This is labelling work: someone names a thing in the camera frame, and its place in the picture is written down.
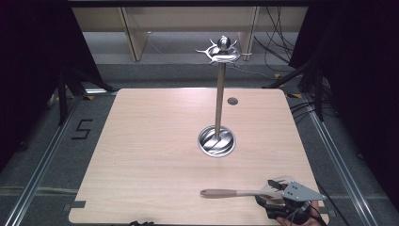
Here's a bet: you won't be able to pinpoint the metal utensil stand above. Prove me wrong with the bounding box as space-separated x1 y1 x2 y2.
195 35 253 158

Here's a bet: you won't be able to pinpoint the black tape strip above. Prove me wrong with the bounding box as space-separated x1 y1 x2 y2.
63 200 87 212

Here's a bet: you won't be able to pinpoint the bundle of black cables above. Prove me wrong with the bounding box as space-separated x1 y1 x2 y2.
253 6 296 65

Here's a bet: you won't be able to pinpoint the metal floor rail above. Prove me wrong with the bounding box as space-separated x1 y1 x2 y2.
2 93 83 226
301 93 379 226

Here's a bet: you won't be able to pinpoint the spatula with beige handle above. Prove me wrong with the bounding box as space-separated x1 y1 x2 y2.
199 176 297 200

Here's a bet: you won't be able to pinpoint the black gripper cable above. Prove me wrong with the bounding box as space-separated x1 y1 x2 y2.
286 202 327 226

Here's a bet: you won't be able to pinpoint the black floor cables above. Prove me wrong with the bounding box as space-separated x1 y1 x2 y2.
289 99 339 124

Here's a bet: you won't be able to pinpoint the person's right hand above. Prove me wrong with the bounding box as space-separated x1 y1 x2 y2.
276 201 329 226

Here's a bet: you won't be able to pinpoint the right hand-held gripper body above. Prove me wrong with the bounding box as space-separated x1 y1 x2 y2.
265 181 327 225

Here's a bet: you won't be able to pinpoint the dark curtain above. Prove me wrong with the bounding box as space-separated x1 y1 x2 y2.
288 0 399 203
0 0 105 172

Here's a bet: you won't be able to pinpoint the black metal stand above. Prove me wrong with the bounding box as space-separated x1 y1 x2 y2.
56 65 118 126
263 58 327 122

